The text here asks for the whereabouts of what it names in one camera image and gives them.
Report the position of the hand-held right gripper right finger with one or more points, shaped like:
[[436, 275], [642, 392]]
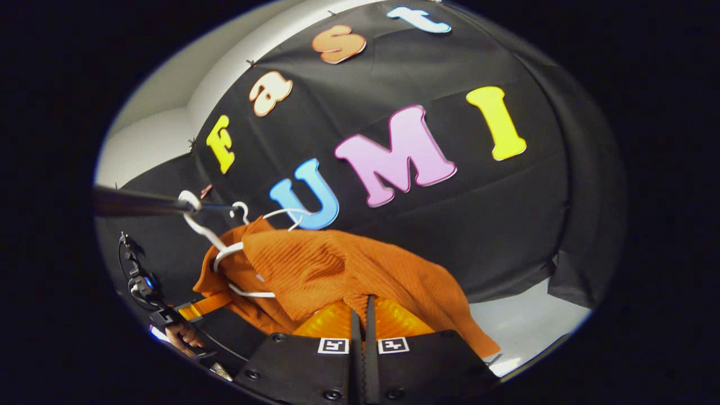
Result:
[[371, 360]]

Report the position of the black backdrop cloth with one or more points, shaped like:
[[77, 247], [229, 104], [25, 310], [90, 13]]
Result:
[[478, 225]]

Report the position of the black clothes rack rail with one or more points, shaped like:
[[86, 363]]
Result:
[[140, 202]]

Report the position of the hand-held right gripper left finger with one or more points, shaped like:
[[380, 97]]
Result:
[[356, 360]]

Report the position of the large white plastic hanger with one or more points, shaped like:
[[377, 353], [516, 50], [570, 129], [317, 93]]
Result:
[[205, 233]]

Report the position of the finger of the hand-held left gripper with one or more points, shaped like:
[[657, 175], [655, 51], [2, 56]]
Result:
[[236, 334]]

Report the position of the small white plastic hanger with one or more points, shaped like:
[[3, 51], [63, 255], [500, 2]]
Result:
[[284, 210]]

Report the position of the pink backdrop clip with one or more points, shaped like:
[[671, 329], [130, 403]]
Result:
[[206, 191]]

